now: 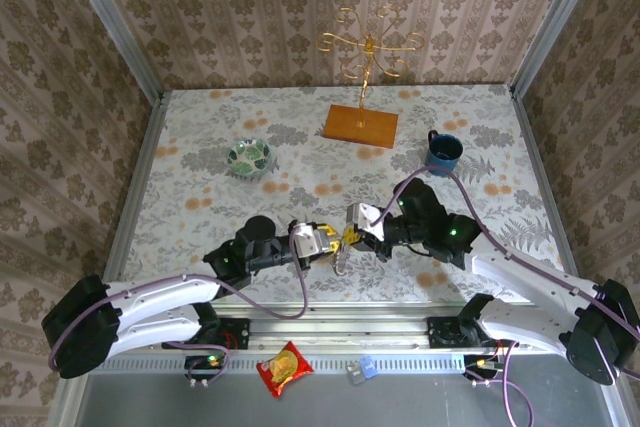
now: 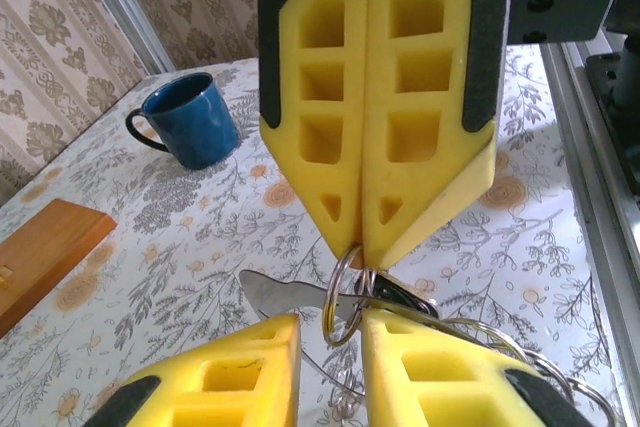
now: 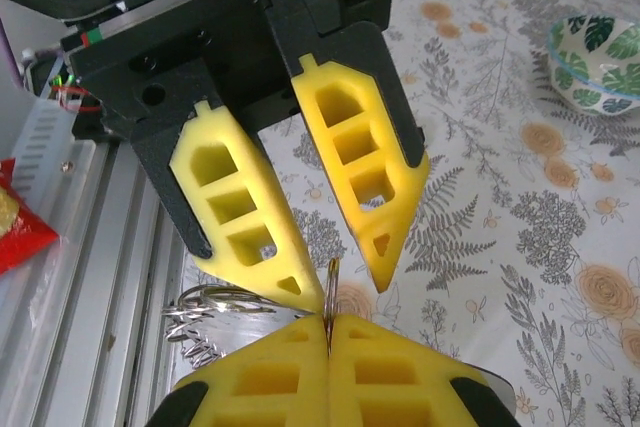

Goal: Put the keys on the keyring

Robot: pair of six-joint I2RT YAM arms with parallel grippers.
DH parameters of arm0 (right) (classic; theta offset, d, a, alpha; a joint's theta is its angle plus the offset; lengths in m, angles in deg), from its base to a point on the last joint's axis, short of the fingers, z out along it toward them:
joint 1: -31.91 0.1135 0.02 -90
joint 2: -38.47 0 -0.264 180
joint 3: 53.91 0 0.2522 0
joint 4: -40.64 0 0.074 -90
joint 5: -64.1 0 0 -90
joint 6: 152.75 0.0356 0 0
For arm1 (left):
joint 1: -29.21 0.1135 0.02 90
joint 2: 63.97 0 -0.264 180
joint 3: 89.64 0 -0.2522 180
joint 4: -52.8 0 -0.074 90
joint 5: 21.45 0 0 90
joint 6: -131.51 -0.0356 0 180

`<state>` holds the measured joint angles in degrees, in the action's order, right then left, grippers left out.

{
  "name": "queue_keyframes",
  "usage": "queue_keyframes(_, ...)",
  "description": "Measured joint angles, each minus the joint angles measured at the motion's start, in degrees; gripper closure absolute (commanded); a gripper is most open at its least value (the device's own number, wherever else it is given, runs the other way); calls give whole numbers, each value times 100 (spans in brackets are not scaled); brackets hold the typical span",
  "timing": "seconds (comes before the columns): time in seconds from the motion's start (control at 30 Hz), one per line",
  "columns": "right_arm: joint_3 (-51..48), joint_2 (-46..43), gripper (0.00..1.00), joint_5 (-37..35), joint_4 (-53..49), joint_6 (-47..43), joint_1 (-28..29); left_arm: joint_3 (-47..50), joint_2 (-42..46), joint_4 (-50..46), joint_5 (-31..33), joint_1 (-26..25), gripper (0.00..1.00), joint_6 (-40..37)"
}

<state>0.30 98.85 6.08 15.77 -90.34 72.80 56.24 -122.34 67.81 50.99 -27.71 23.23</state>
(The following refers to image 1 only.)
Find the dark blue mug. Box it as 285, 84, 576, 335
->
424, 129, 465, 177

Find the green leaf pattern bowl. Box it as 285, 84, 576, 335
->
227, 139, 272, 179

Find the red snack packet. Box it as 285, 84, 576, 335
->
255, 340, 315, 399

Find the grey metal tray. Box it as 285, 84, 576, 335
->
47, 351, 640, 427

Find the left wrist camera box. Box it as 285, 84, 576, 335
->
291, 223, 331, 259

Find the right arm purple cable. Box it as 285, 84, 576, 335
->
372, 170, 640, 427

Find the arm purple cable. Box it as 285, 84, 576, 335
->
47, 231, 309, 388
372, 170, 640, 427

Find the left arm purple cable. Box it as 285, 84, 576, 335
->
47, 231, 309, 388

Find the aluminium frame cross rail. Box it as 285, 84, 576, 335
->
69, 310, 614, 352

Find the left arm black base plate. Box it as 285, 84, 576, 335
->
162, 317, 251, 351

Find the gold wire stand wooden base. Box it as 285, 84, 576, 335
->
317, 5, 426, 150

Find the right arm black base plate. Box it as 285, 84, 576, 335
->
427, 315, 520, 350

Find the aluminium table side rail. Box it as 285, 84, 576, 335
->
94, 91, 169, 316
507, 84, 591, 311

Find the slotted grey cable duct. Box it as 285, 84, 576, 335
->
89, 354, 469, 373

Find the aluminium frame corner post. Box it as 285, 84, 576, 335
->
55, 0, 165, 104
508, 0, 609, 98

